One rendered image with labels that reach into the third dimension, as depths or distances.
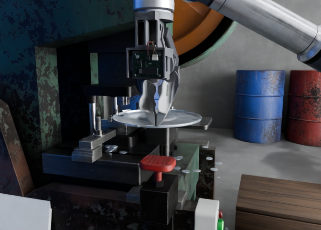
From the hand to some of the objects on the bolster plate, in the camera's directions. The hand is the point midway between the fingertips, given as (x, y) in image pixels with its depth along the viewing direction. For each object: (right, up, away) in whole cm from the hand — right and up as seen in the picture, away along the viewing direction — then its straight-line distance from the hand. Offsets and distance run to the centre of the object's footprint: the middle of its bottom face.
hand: (157, 119), depth 56 cm
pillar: (-16, -3, +49) cm, 52 cm away
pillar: (-21, -6, +33) cm, 40 cm away
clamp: (-17, -10, +24) cm, 31 cm away
